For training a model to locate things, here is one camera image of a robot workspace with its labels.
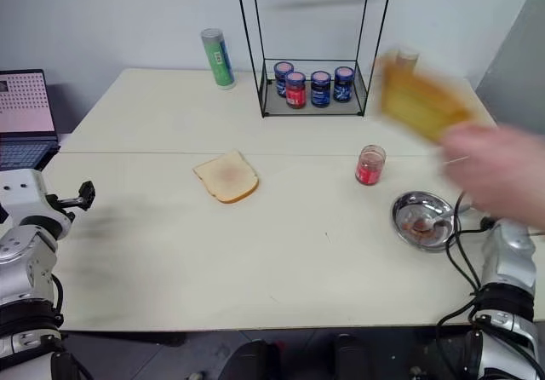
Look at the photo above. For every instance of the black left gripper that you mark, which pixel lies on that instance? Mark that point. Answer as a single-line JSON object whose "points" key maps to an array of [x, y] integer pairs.
{"points": [[57, 214]]}

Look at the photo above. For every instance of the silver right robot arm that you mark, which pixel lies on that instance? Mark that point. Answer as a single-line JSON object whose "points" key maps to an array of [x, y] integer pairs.
{"points": [[508, 265]]}

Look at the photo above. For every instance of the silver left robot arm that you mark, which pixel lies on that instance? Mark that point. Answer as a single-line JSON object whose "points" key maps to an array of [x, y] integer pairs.
{"points": [[25, 265]]}

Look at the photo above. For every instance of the white bread slice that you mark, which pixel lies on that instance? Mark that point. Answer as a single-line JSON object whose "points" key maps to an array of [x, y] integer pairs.
{"points": [[227, 177]]}

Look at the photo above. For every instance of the blue jar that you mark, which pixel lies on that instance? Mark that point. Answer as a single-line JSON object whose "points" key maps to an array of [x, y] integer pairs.
{"points": [[320, 90], [344, 86], [282, 77]]}

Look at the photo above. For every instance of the open red jam jar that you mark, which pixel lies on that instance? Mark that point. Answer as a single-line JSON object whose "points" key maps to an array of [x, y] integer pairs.
{"points": [[370, 167]]}

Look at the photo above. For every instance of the person's bare hand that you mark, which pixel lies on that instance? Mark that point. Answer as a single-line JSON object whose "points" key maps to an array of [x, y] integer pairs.
{"points": [[498, 171]]}

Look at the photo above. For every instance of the open laptop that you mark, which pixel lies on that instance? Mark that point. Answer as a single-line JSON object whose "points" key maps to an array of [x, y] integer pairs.
{"points": [[25, 107]]}

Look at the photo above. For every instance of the green cylindrical can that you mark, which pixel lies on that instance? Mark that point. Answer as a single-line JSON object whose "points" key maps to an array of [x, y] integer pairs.
{"points": [[219, 60]]}

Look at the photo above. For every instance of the dark rounded shape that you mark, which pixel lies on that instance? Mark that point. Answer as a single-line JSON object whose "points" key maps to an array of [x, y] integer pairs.
{"points": [[255, 360], [351, 356]]}

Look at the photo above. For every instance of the round metal bowl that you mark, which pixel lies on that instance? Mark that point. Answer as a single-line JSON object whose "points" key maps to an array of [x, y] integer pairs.
{"points": [[411, 216]]}

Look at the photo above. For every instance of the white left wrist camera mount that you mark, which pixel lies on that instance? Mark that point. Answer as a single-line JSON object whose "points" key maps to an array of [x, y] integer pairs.
{"points": [[21, 190]]}

